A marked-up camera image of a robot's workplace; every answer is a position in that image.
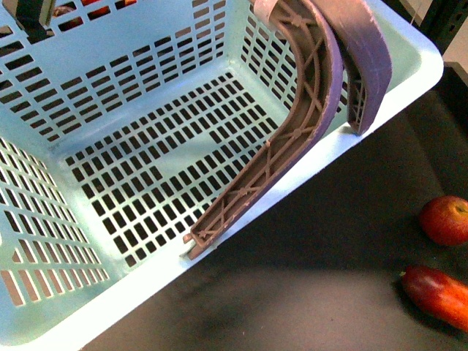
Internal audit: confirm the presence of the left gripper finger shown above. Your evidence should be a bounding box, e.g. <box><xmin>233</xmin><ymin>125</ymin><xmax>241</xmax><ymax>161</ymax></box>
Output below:
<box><xmin>317</xmin><ymin>1</ymin><xmax>392</xmax><ymax>135</ymax></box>
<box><xmin>184</xmin><ymin>1</ymin><xmax>343</xmax><ymax>260</ymax></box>

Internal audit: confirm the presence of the light blue plastic basket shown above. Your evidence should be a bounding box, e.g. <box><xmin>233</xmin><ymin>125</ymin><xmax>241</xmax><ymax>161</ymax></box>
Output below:
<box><xmin>1</xmin><ymin>1</ymin><xmax>443</xmax><ymax>350</ymax></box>

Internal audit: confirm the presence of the red elongated fruit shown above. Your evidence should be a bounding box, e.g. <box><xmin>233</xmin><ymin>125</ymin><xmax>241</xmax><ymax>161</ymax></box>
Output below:
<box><xmin>401</xmin><ymin>265</ymin><xmax>467</xmax><ymax>333</ymax></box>

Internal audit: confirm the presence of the red apple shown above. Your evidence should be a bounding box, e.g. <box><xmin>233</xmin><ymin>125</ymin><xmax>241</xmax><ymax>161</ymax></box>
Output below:
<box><xmin>418</xmin><ymin>195</ymin><xmax>467</xmax><ymax>246</ymax></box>

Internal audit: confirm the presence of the black front display tray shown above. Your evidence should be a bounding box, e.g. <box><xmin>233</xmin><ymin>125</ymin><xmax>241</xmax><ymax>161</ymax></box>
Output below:
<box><xmin>88</xmin><ymin>63</ymin><xmax>467</xmax><ymax>350</ymax></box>

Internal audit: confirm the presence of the black perforated shelf post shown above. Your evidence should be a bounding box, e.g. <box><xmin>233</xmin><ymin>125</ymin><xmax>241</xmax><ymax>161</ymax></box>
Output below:
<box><xmin>380</xmin><ymin>0</ymin><xmax>468</xmax><ymax>70</ymax></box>

